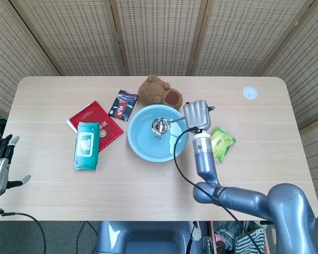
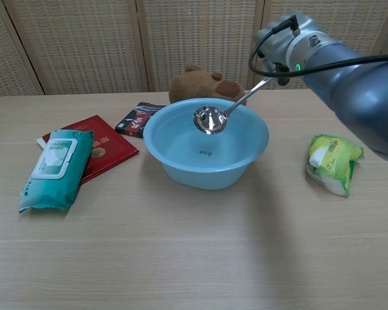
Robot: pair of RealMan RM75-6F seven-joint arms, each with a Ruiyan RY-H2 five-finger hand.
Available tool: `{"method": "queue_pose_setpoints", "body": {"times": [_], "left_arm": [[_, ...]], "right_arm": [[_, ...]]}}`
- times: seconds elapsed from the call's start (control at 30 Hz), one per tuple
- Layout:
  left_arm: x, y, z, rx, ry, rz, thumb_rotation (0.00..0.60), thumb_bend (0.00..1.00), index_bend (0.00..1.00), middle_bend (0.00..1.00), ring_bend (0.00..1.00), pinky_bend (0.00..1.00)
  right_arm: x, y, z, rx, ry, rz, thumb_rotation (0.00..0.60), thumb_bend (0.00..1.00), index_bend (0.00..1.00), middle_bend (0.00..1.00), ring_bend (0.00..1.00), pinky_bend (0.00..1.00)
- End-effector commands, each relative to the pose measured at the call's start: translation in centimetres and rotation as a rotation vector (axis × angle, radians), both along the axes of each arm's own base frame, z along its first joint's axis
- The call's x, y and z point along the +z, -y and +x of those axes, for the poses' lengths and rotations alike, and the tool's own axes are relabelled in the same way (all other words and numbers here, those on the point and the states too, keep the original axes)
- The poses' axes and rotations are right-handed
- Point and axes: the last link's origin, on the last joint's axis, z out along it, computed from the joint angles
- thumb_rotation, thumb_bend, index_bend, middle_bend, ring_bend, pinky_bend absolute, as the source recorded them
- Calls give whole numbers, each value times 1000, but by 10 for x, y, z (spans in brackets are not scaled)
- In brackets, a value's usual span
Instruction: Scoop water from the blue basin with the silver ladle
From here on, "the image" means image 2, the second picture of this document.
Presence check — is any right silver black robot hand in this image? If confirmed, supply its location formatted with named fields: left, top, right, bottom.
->
left=261, top=55, right=278, bottom=79

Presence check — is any dark patterned snack packet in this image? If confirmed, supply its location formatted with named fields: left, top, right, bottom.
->
left=114, top=101, right=167, bottom=140

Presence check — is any light blue bowl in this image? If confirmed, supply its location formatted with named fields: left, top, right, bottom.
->
left=142, top=98, right=270, bottom=191

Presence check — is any metal ladle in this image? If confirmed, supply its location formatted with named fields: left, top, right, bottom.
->
left=193, top=76, right=274, bottom=136

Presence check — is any green yellow tissue pack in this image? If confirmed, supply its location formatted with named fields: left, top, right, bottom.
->
left=305, top=133, right=365, bottom=198

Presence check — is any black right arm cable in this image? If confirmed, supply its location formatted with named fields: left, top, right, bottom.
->
left=248, top=14, right=388, bottom=87

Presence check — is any red booklet with gold print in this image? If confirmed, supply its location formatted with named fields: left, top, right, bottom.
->
left=36, top=114, right=140, bottom=186

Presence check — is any teal wet wipes pack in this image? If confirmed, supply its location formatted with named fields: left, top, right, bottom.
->
left=17, top=129, right=95, bottom=214

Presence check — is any brown plush toy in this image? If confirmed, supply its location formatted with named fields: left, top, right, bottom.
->
left=168, top=63, right=247, bottom=107

